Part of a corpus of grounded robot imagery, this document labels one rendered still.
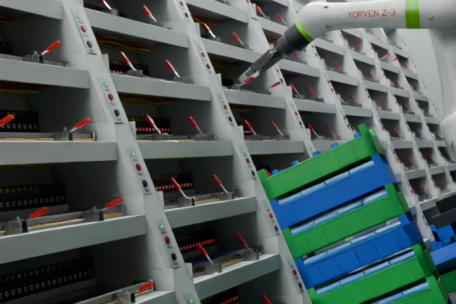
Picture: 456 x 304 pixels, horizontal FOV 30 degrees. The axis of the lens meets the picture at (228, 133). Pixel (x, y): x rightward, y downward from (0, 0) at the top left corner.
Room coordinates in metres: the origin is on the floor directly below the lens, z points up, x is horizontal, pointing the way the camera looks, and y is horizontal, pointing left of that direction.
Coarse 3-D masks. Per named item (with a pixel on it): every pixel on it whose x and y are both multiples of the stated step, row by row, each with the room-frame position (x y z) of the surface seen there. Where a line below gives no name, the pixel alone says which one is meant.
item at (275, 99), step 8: (256, 88) 3.32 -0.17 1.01; (272, 88) 3.30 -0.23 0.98; (280, 88) 3.29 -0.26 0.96; (232, 96) 2.80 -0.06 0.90; (240, 96) 2.87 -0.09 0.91; (248, 96) 2.94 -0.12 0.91; (256, 96) 3.01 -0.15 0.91; (264, 96) 3.08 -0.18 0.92; (272, 96) 3.16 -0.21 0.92; (280, 96) 3.25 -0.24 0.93; (232, 104) 3.27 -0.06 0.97; (240, 104) 3.16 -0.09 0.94; (248, 104) 2.94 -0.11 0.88; (256, 104) 3.01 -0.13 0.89; (264, 104) 3.08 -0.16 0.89; (272, 104) 3.16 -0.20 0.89; (280, 104) 3.24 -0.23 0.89
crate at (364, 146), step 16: (352, 144) 2.10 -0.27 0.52; (368, 144) 2.09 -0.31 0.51; (320, 160) 2.12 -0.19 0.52; (336, 160) 2.11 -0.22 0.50; (352, 160) 2.10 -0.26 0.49; (368, 160) 2.21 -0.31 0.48; (272, 176) 2.15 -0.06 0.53; (288, 176) 2.14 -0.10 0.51; (304, 176) 2.13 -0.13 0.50; (320, 176) 2.12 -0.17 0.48; (272, 192) 2.15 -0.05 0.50; (288, 192) 2.16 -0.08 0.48
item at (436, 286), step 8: (432, 280) 2.09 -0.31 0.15; (440, 280) 2.24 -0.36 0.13; (432, 288) 2.09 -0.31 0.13; (440, 288) 2.13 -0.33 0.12; (408, 296) 2.10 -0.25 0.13; (416, 296) 2.10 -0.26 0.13; (424, 296) 2.10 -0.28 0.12; (432, 296) 2.09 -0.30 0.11; (440, 296) 2.09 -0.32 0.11; (448, 296) 2.25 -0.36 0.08
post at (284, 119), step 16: (240, 0) 3.29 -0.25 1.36; (208, 32) 3.36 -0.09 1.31; (224, 32) 3.33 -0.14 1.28; (240, 32) 3.31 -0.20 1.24; (256, 32) 3.30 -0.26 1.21; (240, 64) 3.33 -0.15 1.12; (256, 80) 3.32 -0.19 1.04; (272, 80) 3.29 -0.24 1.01; (288, 96) 3.34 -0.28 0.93; (240, 112) 3.36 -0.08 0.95; (256, 112) 3.34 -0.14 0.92; (272, 112) 3.31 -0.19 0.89; (288, 112) 3.29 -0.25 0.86; (256, 128) 3.35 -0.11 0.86; (272, 128) 3.32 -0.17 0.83; (288, 128) 3.30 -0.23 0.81; (304, 128) 3.36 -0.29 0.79; (304, 144) 3.29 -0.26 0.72; (272, 160) 3.34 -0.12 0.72; (288, 160) 3.32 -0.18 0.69; (304, 160) 3.30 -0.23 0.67
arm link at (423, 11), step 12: (408, 0) 2.73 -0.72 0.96; (420, 0) 2.72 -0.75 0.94; (432, 0) 2.71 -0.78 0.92; (444, 0) 2.70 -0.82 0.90; (408, 12) 2.73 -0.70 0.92; (420, 12) 2.72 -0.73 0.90; (432, 12) 2.71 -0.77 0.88; (444, 12) 2.70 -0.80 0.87; (408, 24) 2.76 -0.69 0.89; (420, 24) 2.75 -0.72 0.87; (432, 24) 2.74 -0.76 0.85; (444, 24) 2.74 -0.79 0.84
